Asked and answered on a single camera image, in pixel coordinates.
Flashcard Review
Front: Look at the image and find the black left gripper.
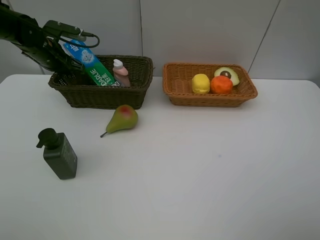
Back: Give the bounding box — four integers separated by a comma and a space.
19, 27, 85, 75

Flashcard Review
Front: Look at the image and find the blue green toothpaste box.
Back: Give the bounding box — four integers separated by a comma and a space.
63, 39, 120, 87

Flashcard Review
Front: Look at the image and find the translucent pink plastic cup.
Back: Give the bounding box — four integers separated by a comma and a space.
53, 72, 91, 85

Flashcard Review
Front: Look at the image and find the pink bottle white cap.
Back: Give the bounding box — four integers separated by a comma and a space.
113, 59, 131, 87

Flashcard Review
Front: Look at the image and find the green red pear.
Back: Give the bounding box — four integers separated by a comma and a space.
100, 104, 139, 138

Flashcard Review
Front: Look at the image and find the dark green pump bottle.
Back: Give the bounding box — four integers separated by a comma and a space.
36, 128, 78, 180

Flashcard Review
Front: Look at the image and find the yellow lemon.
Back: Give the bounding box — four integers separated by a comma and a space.
191, 73, 210, 94

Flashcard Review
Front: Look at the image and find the orange tangerine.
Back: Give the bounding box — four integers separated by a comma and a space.
210, 75, 233, 95

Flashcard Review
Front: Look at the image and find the halved avocado with pit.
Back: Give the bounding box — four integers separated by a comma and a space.
214, 67, 240, 86

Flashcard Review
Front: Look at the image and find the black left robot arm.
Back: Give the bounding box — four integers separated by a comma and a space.
0, 3, 84, 73

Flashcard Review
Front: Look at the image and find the dark brown wicker basket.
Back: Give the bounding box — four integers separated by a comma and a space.
48, 55, 154, 110

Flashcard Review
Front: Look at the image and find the orange wicker basket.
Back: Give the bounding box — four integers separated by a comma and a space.
162, 62, 258, 108

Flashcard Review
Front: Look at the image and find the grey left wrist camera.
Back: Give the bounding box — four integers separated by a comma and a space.
42, 20, 87, 42

